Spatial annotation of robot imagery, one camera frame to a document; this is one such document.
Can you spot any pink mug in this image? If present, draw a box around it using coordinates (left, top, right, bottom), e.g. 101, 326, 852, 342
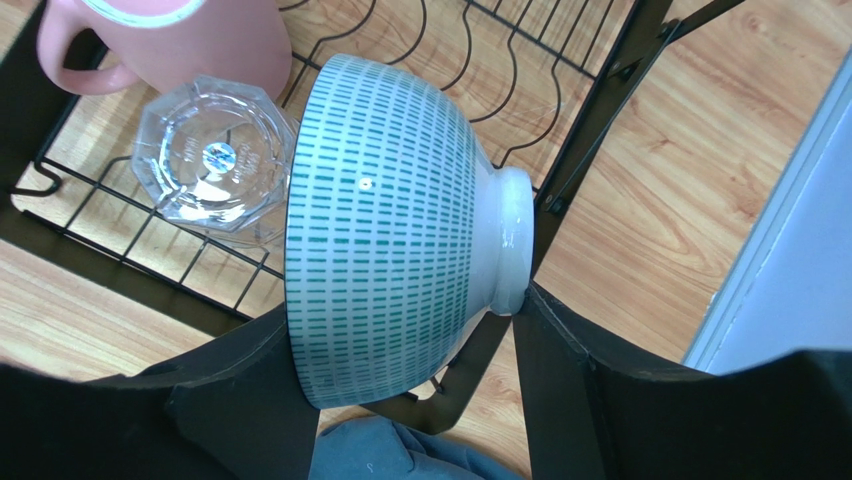
36, 0, 292, 98

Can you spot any light green bowl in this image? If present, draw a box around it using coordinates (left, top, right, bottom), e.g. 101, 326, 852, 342
284, 54, 534, 409

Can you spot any clear glass cup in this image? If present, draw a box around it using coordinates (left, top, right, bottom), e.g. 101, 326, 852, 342
130, 74, 301, 249

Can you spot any dark blue cloth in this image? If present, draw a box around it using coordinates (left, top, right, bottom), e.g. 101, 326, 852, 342
309, 416, 520, 480

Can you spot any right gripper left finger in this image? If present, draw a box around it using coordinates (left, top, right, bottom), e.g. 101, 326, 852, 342
1, 307, 319, 479

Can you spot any black wire dish rack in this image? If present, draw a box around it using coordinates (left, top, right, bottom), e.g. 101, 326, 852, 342
1, 1, 733, 334

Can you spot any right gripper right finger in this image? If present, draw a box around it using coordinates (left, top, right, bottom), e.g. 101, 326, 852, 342
514, 284, 851, 479

